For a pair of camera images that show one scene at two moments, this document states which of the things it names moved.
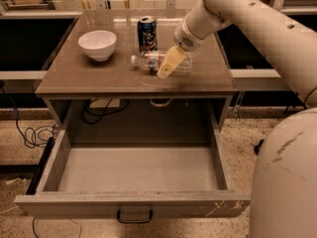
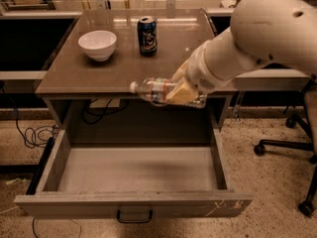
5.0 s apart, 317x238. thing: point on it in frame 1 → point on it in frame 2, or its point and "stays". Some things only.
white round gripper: (185, 37) → (199, 72)
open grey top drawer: (134, 181) stays
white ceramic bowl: (98, 45) stays
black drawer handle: (134, 221) stays
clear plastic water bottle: (152, 61) → (156, 89)
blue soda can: (148, 35) stays
